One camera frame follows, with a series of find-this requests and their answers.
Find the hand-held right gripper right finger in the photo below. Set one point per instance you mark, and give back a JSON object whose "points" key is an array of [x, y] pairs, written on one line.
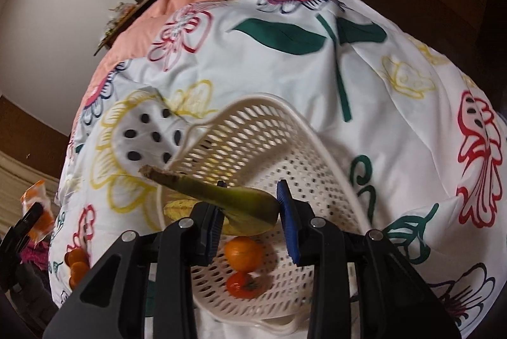
{"points": [[287, 220]]}

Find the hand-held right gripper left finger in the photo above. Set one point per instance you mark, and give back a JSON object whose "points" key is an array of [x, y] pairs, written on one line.
{"points": [[214, 232]]}

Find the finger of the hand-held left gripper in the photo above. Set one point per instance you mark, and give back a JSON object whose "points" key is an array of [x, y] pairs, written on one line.
{"points": [[25, 222]]}

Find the clear bag of small oranges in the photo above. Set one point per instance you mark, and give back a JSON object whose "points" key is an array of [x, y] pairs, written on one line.
{"points": [[37, 194]]}

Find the orange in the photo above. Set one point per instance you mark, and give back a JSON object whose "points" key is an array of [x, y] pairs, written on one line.
{"points": [[243, 252], [79, 271], [76, 256]]}

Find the yellow banana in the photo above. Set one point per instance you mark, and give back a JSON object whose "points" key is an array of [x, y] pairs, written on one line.
{"points": [[245, 204]]}

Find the red tomato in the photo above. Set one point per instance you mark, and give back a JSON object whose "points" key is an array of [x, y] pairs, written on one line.
{"points": [[239, 285]]}

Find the cream perforated plastic basket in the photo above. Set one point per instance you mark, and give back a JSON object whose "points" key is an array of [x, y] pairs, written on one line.
{"points": [[257, 137]]}

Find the red cloth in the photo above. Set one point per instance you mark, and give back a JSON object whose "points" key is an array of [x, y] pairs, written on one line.
{"points": [[31, 255]]}

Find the beige curtain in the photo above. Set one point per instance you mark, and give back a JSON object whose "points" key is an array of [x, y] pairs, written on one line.
{"points": [[16, 172]]}

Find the white floral duvet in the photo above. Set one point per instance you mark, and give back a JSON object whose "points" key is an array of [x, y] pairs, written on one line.
{"points": [[277, 65]]}

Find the wooden headboard shelf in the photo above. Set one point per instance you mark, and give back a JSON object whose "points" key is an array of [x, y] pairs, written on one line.
{"points": [[103, 43]]}

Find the pink blanket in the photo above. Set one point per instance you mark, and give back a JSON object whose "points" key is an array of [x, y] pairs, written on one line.
{"points": [[178, 2]]}

